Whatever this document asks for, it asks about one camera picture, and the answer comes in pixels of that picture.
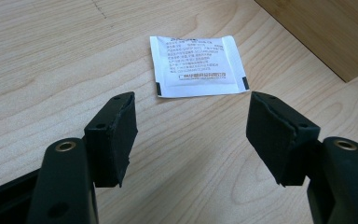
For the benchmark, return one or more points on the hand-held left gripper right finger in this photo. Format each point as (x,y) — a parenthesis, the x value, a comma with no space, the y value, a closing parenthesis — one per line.
(279,137)

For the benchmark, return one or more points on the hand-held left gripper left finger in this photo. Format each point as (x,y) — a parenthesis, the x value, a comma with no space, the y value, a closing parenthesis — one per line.
(112,140)

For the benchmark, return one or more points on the white tea bag packet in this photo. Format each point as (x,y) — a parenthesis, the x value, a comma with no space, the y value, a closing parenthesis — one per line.
(199,67)

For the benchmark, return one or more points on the wooden tea box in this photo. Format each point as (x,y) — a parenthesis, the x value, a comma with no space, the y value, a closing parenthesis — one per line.
(329,31)

